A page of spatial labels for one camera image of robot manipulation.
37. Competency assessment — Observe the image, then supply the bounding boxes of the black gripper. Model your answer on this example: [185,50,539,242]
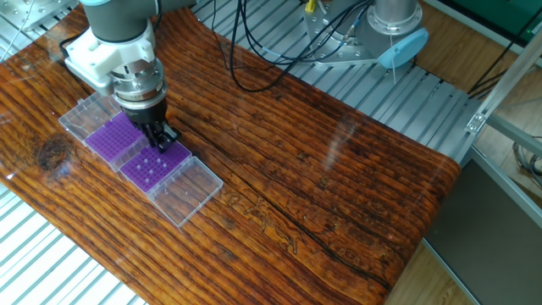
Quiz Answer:
[122,97,182,154]

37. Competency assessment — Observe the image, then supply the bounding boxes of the purple tip holder clear lid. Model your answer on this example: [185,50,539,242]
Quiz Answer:
[119,139,224,229]
[58,91,150,173]

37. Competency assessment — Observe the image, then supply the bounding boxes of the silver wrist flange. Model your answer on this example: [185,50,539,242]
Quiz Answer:
[110,58,169,112]

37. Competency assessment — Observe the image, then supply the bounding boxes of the glossy wood grain sheet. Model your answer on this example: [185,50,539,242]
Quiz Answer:
[0,3,462,305]

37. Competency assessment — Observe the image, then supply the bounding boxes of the perforated metal plate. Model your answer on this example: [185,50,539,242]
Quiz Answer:
[0,0,80,33]

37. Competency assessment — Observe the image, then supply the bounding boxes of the metal connector blue rings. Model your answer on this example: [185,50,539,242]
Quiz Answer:
[342,6,368,43]

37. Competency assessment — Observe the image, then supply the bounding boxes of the dark grey panel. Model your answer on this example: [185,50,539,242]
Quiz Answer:
[423,146,542,305]

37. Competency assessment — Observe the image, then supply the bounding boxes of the white wrist mounting bracket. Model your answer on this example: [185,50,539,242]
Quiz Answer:
[63,19,157,97]

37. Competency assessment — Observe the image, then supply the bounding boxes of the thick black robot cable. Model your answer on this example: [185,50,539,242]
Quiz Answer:
[210,0,369,71]
[227,0,373,93]

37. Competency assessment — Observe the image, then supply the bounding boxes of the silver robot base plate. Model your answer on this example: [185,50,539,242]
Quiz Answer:
[302,0,382,68]

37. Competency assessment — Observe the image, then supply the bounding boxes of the white cable tie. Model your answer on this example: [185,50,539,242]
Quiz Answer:
[388,31,398,86]

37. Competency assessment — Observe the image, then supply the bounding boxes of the black floor cable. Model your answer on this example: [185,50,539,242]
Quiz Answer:
[467,0,542,99]

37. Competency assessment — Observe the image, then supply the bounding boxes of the aluminium frame post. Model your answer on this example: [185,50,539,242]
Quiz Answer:
[464,27,542,136]

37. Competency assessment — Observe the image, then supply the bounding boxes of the aluminium frame rail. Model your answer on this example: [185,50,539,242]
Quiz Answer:
[484,113,542,158]

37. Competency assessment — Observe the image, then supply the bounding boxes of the grey cable bundle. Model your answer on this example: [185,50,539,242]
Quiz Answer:
[511,135,542,190]

